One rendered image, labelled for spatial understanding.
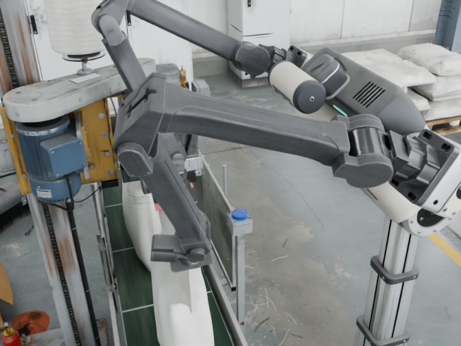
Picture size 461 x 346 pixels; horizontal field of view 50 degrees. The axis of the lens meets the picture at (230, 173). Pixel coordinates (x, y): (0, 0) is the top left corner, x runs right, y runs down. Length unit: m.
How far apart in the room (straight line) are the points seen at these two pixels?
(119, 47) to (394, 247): 0.90
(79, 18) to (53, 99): 0.23
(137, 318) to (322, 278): 1.17
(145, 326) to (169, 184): 1.30
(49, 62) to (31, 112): 3.02
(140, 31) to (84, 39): 3.05
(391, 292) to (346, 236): 1.72
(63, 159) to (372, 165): 0.91
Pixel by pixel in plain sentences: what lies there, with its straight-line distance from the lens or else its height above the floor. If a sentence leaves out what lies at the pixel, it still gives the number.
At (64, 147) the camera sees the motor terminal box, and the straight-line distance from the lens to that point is 1.44.
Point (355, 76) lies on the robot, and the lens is 1.12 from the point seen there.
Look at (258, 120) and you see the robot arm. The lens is 0.75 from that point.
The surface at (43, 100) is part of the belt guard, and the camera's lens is 1.45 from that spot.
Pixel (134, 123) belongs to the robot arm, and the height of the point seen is 1.62.
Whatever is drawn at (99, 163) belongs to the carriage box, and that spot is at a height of 1.10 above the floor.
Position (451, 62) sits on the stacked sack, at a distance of 4.70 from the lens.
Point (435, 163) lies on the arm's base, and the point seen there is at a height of 1.50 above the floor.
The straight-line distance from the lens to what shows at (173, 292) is 1.56.
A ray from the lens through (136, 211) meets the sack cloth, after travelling 2.19.
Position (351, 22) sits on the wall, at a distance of 6.65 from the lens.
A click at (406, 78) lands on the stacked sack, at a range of 4.25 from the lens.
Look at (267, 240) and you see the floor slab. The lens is 3.13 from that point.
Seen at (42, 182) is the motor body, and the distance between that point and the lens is 1.56.
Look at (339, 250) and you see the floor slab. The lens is 3.10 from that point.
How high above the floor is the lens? 1.90
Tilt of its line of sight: 30 degrees down
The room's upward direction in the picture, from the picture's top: 1 degrees counter-clockwise
